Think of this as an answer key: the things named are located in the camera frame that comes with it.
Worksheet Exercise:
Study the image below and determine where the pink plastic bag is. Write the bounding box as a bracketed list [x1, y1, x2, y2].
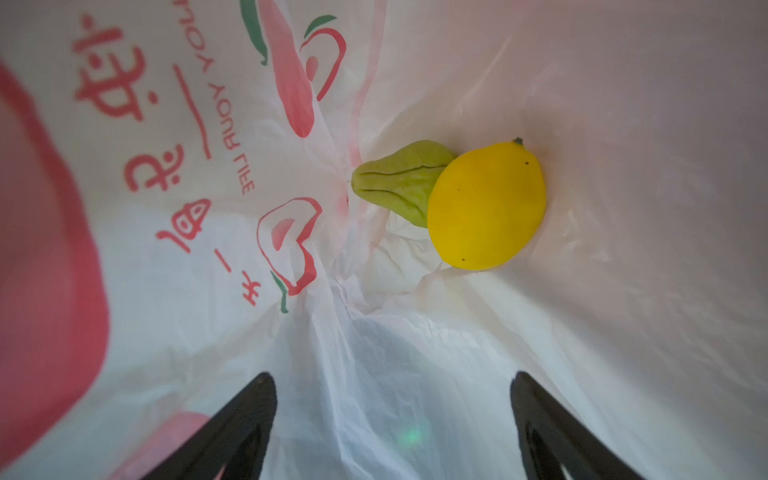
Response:
[1, 1, 767, 479]

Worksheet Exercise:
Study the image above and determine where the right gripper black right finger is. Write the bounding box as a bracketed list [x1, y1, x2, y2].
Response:
[510, 371, 642, 480]

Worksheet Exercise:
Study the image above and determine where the yellow lemon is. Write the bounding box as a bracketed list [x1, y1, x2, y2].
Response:
[427, 138, 547, 271]

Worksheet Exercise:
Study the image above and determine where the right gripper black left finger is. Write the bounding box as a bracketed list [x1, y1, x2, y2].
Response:
[144, 372, 278, 480]

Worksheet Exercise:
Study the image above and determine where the green pear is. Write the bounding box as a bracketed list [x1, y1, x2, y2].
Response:
[351, 140, 457, 228]

